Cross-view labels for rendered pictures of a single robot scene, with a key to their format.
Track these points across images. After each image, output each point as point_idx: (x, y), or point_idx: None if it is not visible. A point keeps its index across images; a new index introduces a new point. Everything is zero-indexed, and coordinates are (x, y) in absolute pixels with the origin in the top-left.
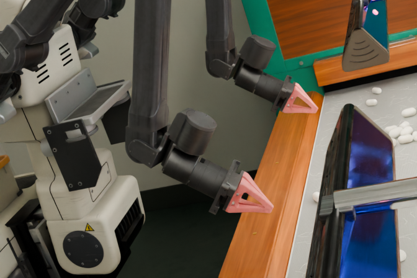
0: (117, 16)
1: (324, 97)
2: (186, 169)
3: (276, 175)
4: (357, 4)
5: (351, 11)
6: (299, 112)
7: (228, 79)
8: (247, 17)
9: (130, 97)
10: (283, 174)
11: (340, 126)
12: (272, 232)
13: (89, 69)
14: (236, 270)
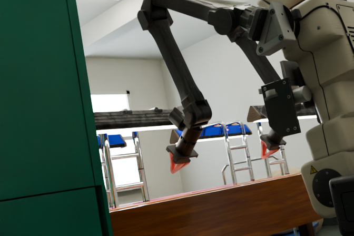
0: (229, 38)
1: None
2: None
3: (223, 189)
4: (166, 109)
5: (154, 116)
6: (181, 168)
7: (206, 124)
8: (93, 114)
9: (264, 101)
10: (220, 189)
11: (259, 105)
12: (262, 181)
13: (280, 62)
14: (290, 176)
